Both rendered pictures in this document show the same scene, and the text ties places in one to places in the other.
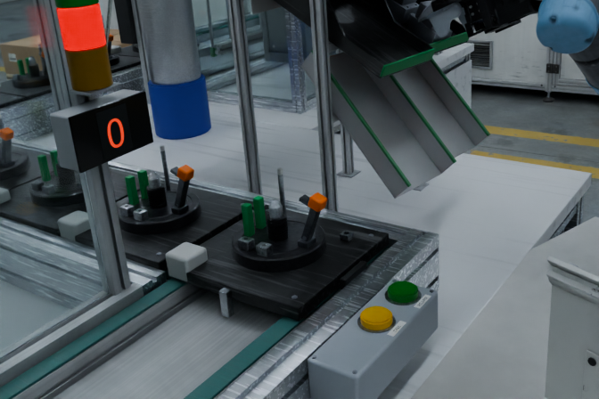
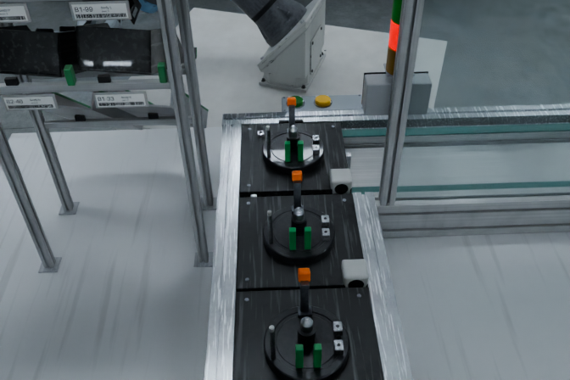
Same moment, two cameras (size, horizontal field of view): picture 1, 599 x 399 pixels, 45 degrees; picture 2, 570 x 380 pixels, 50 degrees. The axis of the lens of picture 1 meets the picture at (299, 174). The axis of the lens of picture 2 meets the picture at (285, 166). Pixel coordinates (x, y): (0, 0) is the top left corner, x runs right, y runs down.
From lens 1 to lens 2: 188 cm
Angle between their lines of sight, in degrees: 101
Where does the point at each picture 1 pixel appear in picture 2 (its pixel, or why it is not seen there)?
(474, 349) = not seen: hidden behind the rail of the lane
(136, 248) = (349, 215)
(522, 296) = (210, 119)
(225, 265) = (329, 164)
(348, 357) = (353, 100)
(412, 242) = (237, 120)
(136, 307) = not seen: hidden behind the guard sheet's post
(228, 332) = (355, 164)
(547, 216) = (103, 133)
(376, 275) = (282, 120)
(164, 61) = not seen: outside the picture
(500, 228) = (131, 146)
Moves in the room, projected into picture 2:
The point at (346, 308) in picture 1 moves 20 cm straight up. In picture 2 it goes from (321, 114) to (323, 42)
